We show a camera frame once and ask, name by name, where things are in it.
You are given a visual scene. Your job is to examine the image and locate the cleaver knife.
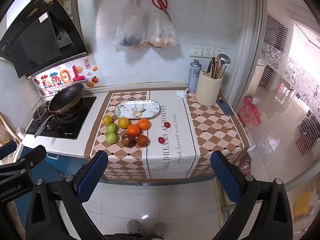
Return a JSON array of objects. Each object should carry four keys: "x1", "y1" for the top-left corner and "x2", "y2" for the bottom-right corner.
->
[{"x1": 216, "y1": 99, "x2": 233, "y2": 116}]

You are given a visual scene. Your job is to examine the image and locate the grey slipper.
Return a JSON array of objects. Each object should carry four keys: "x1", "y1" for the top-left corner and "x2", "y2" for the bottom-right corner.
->
[
  {"x1": 152, "y1": 221, "x2": 167, "y2": 236},
  {"x1": 127, "y1": 220, "x2": 142, "y2": 234}
]

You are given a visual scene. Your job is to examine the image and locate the dark brown tomato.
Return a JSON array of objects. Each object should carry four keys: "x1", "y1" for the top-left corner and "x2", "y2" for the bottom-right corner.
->
[
  {"x1": 121, "y1": 133, "x2": 137, "y2": 148},
  {"x1": 136, "y1": 135, "x2": 149, "y2": 147}
]

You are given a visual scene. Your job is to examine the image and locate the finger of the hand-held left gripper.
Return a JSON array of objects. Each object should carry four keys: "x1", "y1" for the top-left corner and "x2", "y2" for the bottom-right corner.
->
[
  {"x1": 0, "y1": 141, "x2": 17, "y2": 160},
  {"x1": 14, "y1": 145, "x2": 47, "y2": 168}
]

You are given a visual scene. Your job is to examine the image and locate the colourful wall stickers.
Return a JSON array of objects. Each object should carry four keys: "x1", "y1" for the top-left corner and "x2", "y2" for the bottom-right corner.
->
[{"x1": 34, "y1": 57, "x2": 100, "y2": 97}]

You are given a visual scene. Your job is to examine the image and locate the floral oval plate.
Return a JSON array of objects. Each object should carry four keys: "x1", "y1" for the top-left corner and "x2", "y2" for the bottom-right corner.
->
[{"x1": 114, "y1": 100, "x2": 163, "y2": 119}]

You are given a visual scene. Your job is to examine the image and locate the grey spray can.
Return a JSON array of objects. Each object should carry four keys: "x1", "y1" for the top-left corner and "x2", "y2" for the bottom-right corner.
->
[{"x1": 188, "y1": 59, "x2": 202, "y2": 93}]

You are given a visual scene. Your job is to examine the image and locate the plastic bag with dark contents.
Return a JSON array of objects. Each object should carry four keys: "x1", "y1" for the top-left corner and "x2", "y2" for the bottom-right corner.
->
[{"x1": 113, "y1": 0, "x2": 147, "y2": 50}]

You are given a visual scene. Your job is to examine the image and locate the frosted glass sliding door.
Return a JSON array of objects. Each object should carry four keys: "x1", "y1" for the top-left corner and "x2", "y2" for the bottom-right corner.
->
[{"x1": 235, "y1": 0, "x2": 320, "y2": 180}]

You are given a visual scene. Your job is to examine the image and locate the black range hood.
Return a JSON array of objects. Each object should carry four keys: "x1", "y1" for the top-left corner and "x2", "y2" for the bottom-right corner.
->
[{"x1": 0, "y1": 0, "x2": 91, "y2": 79}]

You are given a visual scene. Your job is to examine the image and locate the orange tangerine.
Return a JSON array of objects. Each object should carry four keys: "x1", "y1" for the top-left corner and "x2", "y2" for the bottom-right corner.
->
[
  {"x1": 127, "y1": 124, "x2": 141, "y2": 136},
  {"x1": 138, "y1": 118, "x2": 150, "y2": 131}
]

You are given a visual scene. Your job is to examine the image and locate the checkered brown table mat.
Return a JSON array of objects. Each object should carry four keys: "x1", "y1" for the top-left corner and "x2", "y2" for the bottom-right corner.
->
[{"x1": 84, "y1": 89, "x2": 251, "y2": 183}]

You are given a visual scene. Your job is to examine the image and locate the yellow orange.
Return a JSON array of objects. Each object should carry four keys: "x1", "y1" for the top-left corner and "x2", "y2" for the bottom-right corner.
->
[{"x1": 118, "y1": 117, "x2": 131, "y2": 129}]

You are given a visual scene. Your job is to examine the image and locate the black gas stove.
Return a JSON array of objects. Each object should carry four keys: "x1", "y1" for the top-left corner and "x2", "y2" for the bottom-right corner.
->
[{"x1": 26, "y1": 96, "x2": 97, "y2": 140}]

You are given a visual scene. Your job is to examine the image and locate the plastic bag with eggs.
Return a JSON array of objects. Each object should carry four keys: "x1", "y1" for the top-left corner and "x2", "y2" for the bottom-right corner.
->
[{"x1": 146, "y1": 10, "x2": 180, "y2": 48}]

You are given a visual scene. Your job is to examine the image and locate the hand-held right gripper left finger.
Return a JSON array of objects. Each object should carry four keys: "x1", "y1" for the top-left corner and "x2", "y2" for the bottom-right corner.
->
[{"x1": 26, "y1": 150, "x2": 108, "y2": 240}]

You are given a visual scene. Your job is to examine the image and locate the cream utensil holder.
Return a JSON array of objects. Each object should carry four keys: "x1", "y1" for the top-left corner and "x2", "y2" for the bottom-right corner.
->
[{"x1": 195, "y1": 69, "x2": 223, "y2": 106}]

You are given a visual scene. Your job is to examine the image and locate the red patterned bag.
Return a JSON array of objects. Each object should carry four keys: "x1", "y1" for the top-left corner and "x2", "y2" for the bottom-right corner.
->
[{"x1": 237, "y1": 96, "x2": 262, "y2": 127}]

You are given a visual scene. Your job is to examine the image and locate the metal ladle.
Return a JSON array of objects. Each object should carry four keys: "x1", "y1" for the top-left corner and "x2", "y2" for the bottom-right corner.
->
[{"x1": 216, "y1": 54, "x2": 232, "y2": 67}]

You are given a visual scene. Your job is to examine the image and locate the red handled scissors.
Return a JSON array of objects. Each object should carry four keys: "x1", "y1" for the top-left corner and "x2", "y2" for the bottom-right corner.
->
[{"x1": 152, "y1": 0, "x2": 173, "y2": 22}]

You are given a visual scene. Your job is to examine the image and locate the grey water heater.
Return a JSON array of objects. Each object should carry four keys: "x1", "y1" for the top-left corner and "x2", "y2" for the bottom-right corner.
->
[{"x1": 53, "y1": 0, "x2": 82, "y2": 38}]

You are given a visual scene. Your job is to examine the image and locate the bundle of chopsticks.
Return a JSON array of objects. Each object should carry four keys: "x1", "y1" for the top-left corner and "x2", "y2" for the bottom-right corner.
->
[{"x1": 210, "y1": 54, "x2": 227, "y2": 79}]

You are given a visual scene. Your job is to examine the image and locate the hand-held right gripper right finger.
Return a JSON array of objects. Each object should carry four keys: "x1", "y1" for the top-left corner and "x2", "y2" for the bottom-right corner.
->
[{"x1": 210, "y1": 151, "x2": 293, "y2": 240}]

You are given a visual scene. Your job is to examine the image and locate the black wok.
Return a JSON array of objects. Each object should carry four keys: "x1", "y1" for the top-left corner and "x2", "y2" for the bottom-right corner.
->
[{"x1": 34, "y1": 83, "x2": 85, "y2": 138}]

